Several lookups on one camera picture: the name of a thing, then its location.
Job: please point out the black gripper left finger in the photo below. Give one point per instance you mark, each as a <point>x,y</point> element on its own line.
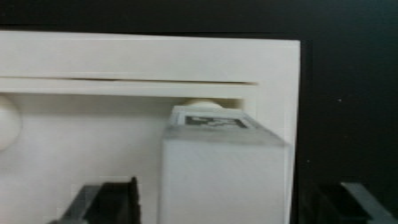
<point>105,205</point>

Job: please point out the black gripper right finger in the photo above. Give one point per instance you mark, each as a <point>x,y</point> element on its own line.
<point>341,204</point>

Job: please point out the white table leg with tag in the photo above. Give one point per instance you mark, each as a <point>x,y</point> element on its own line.
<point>225,169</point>

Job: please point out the white square tabletop tray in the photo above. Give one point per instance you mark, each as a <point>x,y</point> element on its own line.
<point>89,140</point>

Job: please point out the white U-shaped obstacle fence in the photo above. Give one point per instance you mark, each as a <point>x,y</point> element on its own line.
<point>78,56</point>

